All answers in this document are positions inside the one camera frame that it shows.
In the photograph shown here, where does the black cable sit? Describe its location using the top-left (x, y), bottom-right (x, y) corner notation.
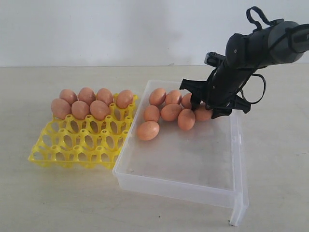
top-left (238, 6), bottom-right (278, 106)

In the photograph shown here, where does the yellow plastic egg tray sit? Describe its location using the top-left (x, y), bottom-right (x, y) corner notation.
top-left (28, 94), bottom-right (138, 169)

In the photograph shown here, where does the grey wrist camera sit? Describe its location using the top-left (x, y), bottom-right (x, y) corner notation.
top-left (204, 52), bottom-right (225, 68)

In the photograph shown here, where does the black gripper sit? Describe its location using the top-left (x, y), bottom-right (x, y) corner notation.
top-left (180, 79), bottom-right (251, 119)

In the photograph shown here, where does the clear plastic container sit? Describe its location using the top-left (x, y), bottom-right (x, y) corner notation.
top-left (112, 80), bottom-right (249, 226)

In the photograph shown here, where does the brown egg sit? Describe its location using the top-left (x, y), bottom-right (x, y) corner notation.
top-left (181, 93), bottom-right (192, 109)
top-left (137, 121), bottom-right (160, 141)
top-left (59, 89), bottom-right (78, 105)
top-left (97, 88), bottom-right (113, 106)
top-left (116, 89), bottom-right (134, 109)
top-left (143, 105), bottom-right (160, 122)
top-left (194, 103), bottom-right (212, 121)
top-left (177, 109), bottom-right (196, 131)
top-left (71, 101), bottom-right (91, 120)
top-left (78, 87), bottom-right (96, 106)
top-left (149, 88), bottom-right (167, 106)
top-left (90, 100), bottom-right (111, 121)
top-left (160, 103), bottom-right (183, 122)
top-left (165, 90), bottom-right (182, 105)
top-left (51, 98), bottom-right (71, 119)

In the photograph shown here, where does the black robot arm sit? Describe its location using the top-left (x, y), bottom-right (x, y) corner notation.
top-left (180, 21), bottom-right (309, 119)

